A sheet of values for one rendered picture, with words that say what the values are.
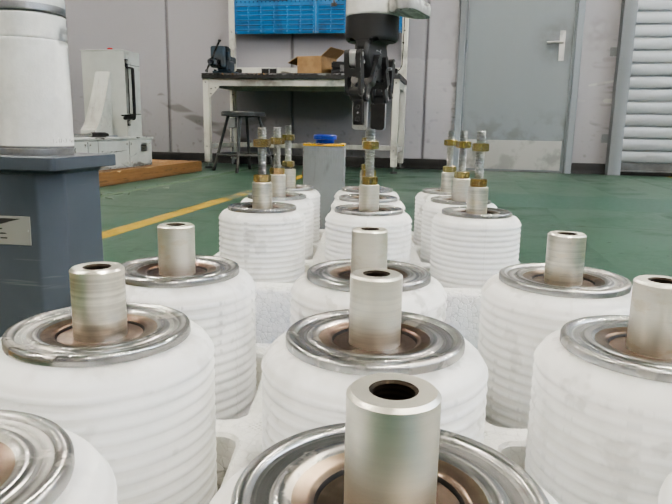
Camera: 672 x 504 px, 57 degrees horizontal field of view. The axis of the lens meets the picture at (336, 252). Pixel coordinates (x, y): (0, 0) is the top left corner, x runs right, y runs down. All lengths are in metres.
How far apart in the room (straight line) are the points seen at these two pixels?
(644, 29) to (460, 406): 5.63
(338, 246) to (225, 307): 0.31
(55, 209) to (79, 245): 0.06
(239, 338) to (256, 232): 0.29
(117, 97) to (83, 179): 3.41
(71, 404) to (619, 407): 0.20
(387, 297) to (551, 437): 0.09
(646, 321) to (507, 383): 0.12
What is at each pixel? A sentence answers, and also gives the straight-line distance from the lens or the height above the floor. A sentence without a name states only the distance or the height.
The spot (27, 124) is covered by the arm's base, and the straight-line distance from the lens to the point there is 0.87.
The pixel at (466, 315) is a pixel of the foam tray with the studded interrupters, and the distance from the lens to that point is 0.64.
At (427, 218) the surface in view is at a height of 0.23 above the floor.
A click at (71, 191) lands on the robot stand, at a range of 0.86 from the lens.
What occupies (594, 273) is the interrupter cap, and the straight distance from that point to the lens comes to 0.42.
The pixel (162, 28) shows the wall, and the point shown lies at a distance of 6.35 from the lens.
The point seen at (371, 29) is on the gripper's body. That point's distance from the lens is 0.89.
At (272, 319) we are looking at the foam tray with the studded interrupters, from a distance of 0.64.
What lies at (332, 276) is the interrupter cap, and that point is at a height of 0.25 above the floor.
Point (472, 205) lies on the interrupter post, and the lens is 0.69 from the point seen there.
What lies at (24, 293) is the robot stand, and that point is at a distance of 0.88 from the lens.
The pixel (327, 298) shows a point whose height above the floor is 0.25.
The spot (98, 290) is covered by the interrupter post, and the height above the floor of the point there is 0.27.
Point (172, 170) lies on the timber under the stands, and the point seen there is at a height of 0.04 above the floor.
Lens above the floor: 0.34
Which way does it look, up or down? 11 degrees down
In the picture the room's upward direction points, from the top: 1 degrees clockwise
